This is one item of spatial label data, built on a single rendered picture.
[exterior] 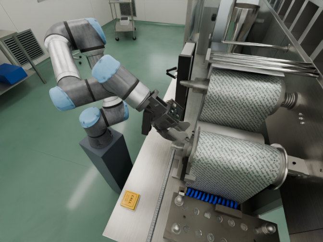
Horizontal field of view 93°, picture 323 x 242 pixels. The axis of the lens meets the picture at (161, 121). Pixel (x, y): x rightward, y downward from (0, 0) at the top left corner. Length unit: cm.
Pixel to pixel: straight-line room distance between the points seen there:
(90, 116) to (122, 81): 50
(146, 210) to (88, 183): 125
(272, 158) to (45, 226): 192
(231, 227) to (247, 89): 51
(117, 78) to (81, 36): 44
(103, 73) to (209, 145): 37
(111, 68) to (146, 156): 62
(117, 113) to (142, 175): 37
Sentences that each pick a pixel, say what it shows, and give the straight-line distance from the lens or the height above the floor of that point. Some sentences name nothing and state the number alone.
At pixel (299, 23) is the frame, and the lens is 104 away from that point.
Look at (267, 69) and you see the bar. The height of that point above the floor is 145.
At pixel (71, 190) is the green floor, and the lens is 204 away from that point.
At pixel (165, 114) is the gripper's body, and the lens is 43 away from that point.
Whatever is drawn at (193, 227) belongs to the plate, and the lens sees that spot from 70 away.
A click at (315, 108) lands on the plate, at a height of 139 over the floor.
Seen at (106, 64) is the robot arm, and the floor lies 152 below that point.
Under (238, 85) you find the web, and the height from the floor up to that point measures 139.
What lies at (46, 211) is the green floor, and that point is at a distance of 208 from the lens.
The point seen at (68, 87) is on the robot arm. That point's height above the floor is 145.
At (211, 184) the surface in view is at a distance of 66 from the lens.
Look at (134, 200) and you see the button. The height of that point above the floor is 92.
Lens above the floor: 171
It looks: 48 degrees down
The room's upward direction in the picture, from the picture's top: straight up
